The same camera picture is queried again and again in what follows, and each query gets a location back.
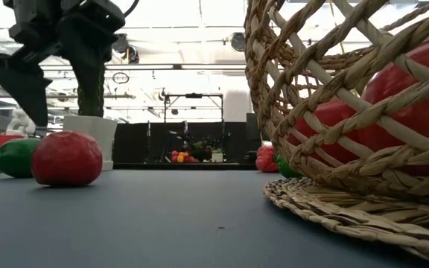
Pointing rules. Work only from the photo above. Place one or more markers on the green cactus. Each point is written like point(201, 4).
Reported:
point(91, 106)

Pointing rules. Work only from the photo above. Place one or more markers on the distant fruit pile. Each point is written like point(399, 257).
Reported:
point(182, 157)

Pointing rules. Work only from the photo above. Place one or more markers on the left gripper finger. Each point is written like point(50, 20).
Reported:
point(88, 48)
point(24, 85)

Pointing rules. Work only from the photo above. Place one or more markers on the white plant pot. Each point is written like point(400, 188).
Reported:
point(95, 137)

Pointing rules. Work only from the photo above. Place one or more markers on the black partition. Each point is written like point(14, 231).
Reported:
point(136, 145)

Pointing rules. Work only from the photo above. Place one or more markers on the distant black metal frame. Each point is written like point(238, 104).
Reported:
point(194, 95)

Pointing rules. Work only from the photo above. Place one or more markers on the distant white pot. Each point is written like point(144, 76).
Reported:
point(217, 157)

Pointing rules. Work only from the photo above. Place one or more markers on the woven wicker basket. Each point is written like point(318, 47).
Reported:
point(386, 175)

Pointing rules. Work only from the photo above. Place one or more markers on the pink-red bell pepper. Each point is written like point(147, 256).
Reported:
point(266, 160)

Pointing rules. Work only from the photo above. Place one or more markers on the green lime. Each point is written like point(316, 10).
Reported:
point(13, 158)
point(285, 169)

